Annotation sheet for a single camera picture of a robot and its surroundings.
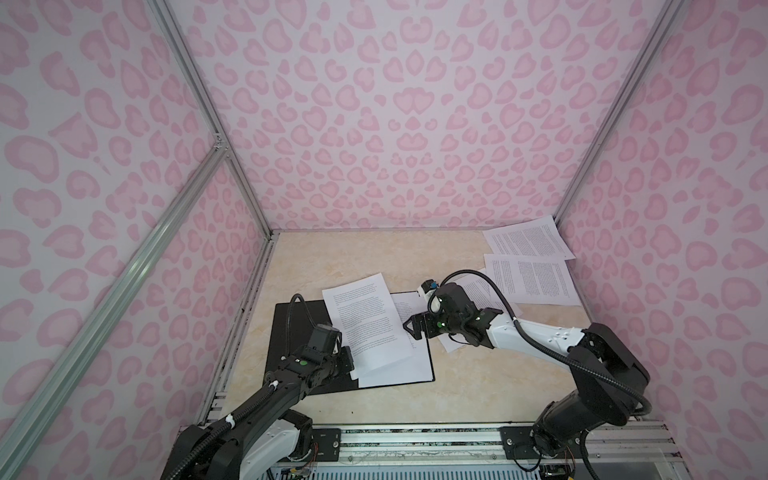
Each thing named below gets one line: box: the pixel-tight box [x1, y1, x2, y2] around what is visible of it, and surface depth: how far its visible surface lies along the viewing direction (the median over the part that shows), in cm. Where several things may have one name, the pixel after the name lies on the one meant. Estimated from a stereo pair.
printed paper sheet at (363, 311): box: [322, 272, 415, 380], surface depth 95 cm
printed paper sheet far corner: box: [482, 215, 576, 260], surface depth 120 cm
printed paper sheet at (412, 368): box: [358, 291, 433, 388], surface depth 87 cm
